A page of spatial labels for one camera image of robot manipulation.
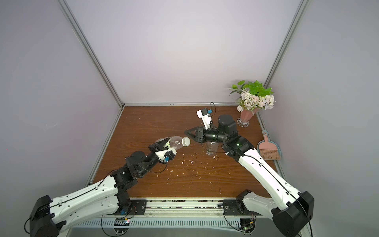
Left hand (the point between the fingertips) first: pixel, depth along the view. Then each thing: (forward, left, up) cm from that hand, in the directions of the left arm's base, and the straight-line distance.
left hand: (169, 140), depth 70 cm
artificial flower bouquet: (+29, -46, +4) cm, 55 cm away
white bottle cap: (-4, -8, +6) cm, 11 cm away
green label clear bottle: (-2, -3, +1) cm, 4 cm away
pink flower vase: (+27, -46, -12) cm, 54 cm away
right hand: (0, -9, +9) cm, 12 cm away
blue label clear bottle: (+6, -23, -19) cm, 31 cm away
